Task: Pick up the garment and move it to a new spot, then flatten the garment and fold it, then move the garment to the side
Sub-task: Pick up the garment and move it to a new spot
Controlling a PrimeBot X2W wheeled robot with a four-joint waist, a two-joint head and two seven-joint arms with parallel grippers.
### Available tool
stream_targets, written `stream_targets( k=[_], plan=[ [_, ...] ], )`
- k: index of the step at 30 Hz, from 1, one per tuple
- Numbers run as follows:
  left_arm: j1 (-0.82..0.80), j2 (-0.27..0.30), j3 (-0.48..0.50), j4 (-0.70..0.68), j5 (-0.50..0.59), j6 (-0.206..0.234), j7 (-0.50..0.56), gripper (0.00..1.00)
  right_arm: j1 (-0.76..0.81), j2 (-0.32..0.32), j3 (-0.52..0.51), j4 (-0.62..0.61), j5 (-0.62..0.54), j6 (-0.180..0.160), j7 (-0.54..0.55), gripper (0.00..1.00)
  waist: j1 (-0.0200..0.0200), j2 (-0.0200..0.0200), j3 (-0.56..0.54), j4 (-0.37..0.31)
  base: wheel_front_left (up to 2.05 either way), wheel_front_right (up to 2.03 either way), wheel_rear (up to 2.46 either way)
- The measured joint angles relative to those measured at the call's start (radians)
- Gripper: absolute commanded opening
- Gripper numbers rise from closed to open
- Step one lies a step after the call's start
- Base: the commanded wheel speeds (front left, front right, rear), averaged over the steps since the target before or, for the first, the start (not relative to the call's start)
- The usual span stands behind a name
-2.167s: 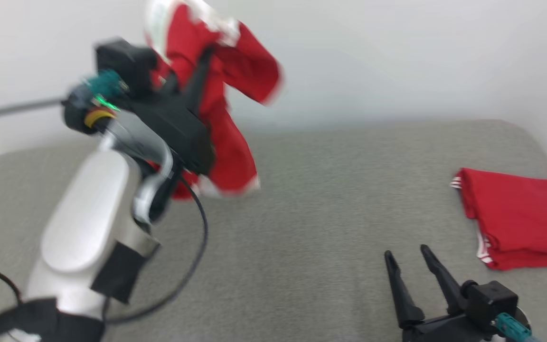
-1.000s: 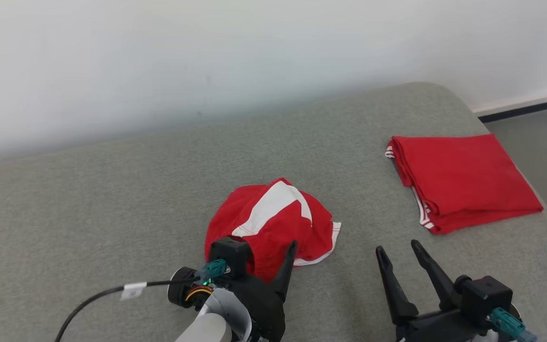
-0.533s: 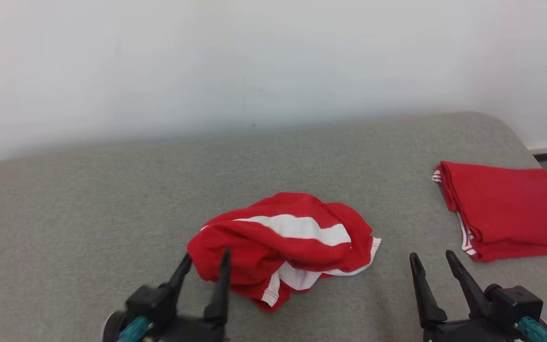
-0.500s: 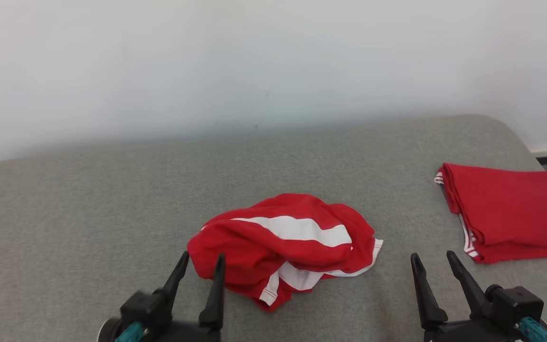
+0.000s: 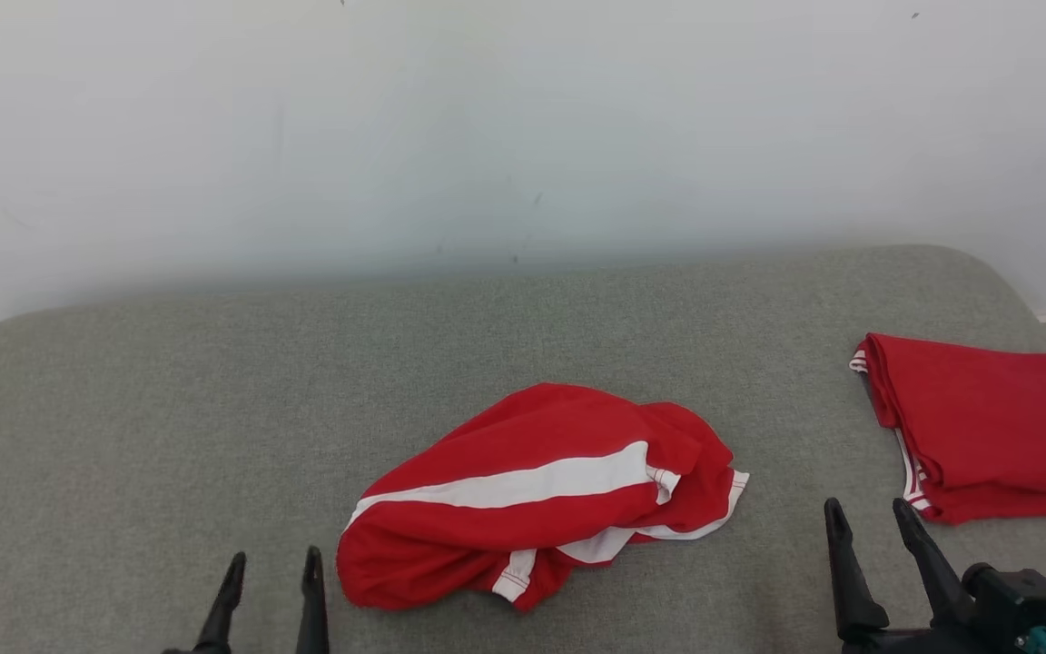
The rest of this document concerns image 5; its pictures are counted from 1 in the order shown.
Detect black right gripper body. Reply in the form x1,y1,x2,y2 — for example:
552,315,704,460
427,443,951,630
841,626,1046,654

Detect red t-shirt with black letters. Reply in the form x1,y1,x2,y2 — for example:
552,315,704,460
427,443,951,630
849,332,1046,526

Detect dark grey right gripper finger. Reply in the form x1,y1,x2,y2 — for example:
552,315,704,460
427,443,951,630
824,497,890,644
892,497,978,629

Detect red shorts with white stripe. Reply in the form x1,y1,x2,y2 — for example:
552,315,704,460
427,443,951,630
335,382,750,614

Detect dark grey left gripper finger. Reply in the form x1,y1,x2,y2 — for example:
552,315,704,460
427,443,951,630
295,545,331,654
192,550,248,654

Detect grey fabric sofa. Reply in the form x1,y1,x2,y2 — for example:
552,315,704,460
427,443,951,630
0,243,1046,654

